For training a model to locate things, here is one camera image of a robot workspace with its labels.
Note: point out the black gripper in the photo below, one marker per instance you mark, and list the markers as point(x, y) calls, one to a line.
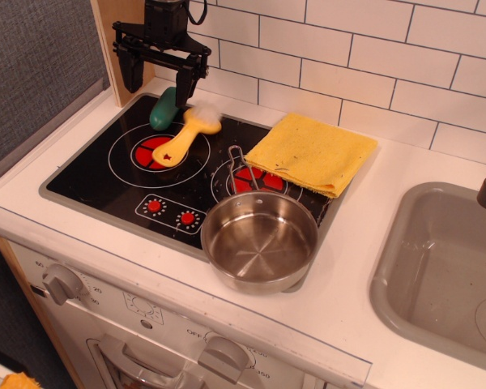
point(163, 40)

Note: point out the green toy pickle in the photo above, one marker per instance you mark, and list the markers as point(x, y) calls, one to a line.
point(165, 110)

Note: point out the yellow folded towel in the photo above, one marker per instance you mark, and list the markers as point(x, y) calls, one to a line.
point(311, 154)

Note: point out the yellow toy dish brush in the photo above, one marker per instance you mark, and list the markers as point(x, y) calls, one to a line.
point(203, 118)

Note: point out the black toy stovetop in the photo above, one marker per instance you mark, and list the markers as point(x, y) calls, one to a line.
point(113, 177)

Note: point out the red left stove knob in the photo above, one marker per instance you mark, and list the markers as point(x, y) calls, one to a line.
point(154, 206)

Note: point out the red stove knob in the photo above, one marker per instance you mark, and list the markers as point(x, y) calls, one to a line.
point(154, 206)
point(188, 218)

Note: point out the red right stove knob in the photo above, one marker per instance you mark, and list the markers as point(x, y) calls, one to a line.
point(188, 218)

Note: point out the small steel saucepan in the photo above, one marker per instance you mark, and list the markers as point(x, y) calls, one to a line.
point(259, 242)

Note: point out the grey left oven knob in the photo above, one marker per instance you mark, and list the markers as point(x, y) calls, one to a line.
point(61, 283)

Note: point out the grey oven knob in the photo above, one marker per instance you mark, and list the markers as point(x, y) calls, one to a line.
point(224, 358)
point(61, 283)

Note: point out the white toy oven front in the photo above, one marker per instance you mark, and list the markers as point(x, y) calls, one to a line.
point(112, 338)

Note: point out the grey right oven knob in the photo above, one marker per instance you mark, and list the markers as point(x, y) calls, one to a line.
point(224, 358)

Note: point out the yellow black object bottom left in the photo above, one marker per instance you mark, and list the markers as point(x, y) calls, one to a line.
point(19, 381)

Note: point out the grey plastic sink basin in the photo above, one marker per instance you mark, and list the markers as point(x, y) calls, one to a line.
point(430, 283)

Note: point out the light wooden post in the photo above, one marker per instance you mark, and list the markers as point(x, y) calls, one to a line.
point(106, 14)

